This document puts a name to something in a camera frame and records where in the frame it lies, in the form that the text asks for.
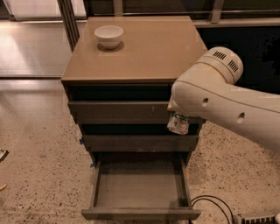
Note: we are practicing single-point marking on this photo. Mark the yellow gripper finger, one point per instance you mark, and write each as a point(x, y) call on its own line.
point(171, 105)

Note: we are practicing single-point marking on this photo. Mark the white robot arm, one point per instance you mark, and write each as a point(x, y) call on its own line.
point(207, 90)

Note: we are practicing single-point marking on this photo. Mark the brown drawer cabinet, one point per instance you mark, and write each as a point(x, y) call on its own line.
point(153, 53)

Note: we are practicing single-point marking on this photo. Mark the open bottom drawer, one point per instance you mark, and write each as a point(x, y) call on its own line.
point(145, 186)

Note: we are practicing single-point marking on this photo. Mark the middle drawer front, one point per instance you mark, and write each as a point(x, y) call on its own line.
point(140, 143)

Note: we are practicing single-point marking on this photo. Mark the top drawer front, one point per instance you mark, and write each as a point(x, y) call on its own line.
point(119, 112)

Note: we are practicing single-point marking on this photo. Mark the white ceramic bowl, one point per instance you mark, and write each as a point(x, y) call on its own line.
point(109, 36)

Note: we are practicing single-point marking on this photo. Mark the grey power strip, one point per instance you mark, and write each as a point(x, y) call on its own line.
point(239, 219)

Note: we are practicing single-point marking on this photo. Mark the dark object at left edge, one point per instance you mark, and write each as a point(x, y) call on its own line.
point(3, 154)

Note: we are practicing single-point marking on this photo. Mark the yellow object at left edge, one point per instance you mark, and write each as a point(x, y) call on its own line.
point(2, 187)

